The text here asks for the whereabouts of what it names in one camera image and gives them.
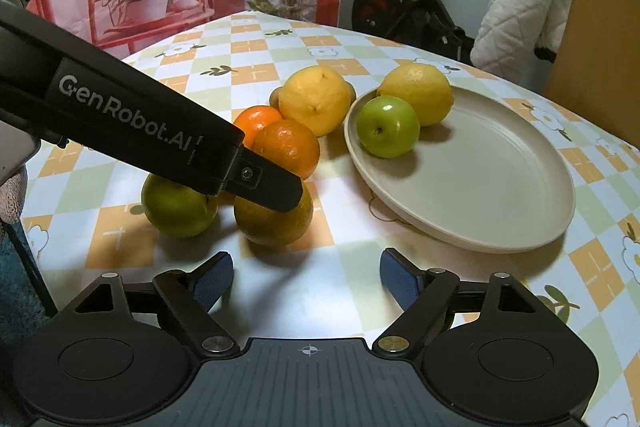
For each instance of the dark teal cloth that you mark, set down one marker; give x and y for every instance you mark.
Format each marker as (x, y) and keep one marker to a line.
(17, 277)

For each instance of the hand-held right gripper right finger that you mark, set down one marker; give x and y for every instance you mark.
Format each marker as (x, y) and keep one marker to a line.
(397, 279)

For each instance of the beige plate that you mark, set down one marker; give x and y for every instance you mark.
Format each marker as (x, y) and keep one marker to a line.
(475, 167)

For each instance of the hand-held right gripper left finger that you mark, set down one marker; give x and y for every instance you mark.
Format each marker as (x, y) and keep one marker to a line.
(215, 279)

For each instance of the person's left hand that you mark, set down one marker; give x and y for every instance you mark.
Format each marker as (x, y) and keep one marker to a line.
(11, 199)

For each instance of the yellow-green apple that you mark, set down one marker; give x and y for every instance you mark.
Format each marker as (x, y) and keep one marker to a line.
(175, 212)

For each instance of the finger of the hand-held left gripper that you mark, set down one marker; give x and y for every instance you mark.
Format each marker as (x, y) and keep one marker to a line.
(272, 187)

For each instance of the yellow lemon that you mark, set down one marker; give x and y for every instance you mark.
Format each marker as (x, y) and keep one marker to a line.
(417, 89)
(315, 99)

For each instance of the greenish yellow orange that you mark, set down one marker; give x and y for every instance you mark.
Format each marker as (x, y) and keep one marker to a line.
(272, 227)

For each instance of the deep orange orange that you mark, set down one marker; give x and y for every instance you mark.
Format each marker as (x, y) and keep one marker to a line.
(287, 147)

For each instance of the small orange mandarin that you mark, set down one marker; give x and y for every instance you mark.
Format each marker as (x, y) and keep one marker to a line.
(255, 119)

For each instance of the wooden board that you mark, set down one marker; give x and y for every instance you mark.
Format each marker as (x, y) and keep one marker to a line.
(600, 32)

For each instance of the bright green apple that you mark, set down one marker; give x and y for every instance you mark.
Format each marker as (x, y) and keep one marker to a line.
(387, 127)

